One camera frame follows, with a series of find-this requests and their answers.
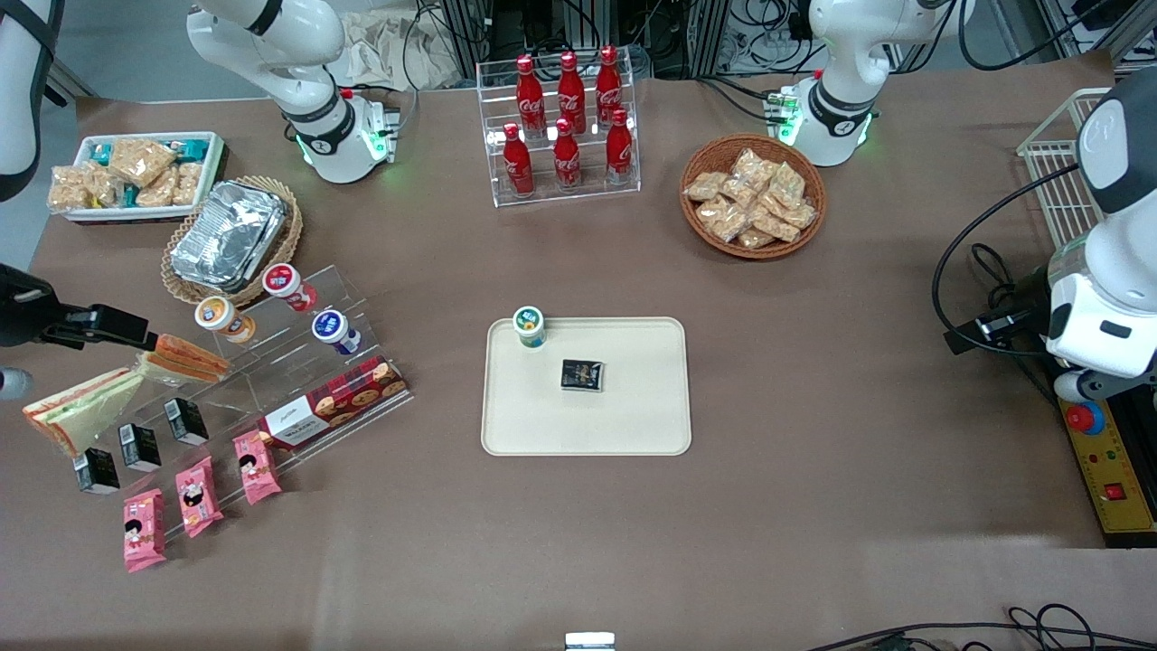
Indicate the green lid yogurt cup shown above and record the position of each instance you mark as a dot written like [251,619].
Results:
[530,327]

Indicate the white bread triangle sandwich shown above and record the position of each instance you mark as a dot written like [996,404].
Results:
[81,411]

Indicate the clear acrylic tiered stand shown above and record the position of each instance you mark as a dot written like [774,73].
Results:
[271,371]

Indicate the white rectangular plastic bin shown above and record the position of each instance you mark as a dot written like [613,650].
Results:
[145,214]

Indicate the small white device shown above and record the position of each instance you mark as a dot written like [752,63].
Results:
[589,642]

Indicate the dark metal strut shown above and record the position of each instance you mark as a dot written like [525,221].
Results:
[68,89]

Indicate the orange lid yogurt cup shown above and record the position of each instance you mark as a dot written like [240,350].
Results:
[221,318]

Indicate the blue lid yogurt cup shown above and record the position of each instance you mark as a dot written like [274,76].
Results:
[334,331]

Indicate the clear acrylic bottle rack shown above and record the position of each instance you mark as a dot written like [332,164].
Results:
[592,194]

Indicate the oval tan wicker basket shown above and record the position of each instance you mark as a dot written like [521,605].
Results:
[181,285]

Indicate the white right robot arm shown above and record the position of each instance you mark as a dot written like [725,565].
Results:
[316,108]

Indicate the teal snack packet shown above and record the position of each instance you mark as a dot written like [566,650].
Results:
[192,148]
[100,154]

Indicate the round brown wicker basket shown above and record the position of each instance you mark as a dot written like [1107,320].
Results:
[700,158]

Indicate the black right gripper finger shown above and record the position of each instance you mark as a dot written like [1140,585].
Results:
[81,341]
[117,325]

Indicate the silver foil container stack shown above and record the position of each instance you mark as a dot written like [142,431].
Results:
[226,235]

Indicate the red tartan cookie box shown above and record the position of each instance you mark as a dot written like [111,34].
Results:
[334,402]

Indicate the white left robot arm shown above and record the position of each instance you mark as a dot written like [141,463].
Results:
[841,99]

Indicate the red lid yogurt cup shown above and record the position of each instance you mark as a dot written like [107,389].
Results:
[287,285]

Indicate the yellow emergency stop box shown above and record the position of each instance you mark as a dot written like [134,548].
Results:
[1116,493]

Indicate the cream plastic serving tray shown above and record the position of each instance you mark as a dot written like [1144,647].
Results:
[624,416]

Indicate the clear wrapped rice snack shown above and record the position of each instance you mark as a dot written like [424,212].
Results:
[142,161]
[104,185]
[158,190]
[188,183]
[68,188]

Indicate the small black snack packet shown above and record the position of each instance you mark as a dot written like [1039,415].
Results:
[582,375]

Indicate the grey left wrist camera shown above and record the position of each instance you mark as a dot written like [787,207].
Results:
[1077,387]

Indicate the red cola bottle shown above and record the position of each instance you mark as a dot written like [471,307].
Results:
[609,86]
[571,90]
[567,158]
[530,95]
[518,163]
[619,149]

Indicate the small black drink carton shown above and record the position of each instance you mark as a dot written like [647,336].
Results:
[97,471]
[140,448]
[186,422]

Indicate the pink cartoon snack packet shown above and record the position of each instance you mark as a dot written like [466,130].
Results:
[145,532]
[257,467]
[199,497]

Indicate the orange filled wrapped sandwich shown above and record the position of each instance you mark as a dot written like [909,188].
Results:
[185,360]

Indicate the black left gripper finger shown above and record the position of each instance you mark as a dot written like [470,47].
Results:
[1008,323]
[967,342]

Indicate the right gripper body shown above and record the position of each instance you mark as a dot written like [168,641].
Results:
[25,316]

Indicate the clear wrapped cracker packet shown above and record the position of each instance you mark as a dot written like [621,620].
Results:
[798,215]
[756,239]
[729,226]
[750,165]
[739,193]
[714,211]
[786,183]
[776,226]
[705,185]

